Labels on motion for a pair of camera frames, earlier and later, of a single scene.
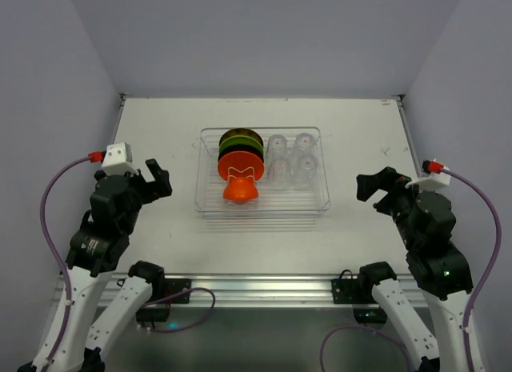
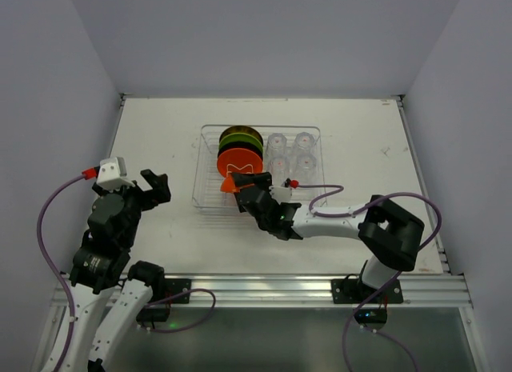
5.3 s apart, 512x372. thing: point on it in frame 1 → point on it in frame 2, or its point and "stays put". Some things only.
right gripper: [387, 194] → [251, 193]
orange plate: [241, 164] stays put
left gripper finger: [140, 179] stays put
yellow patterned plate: [240, 132] stays put
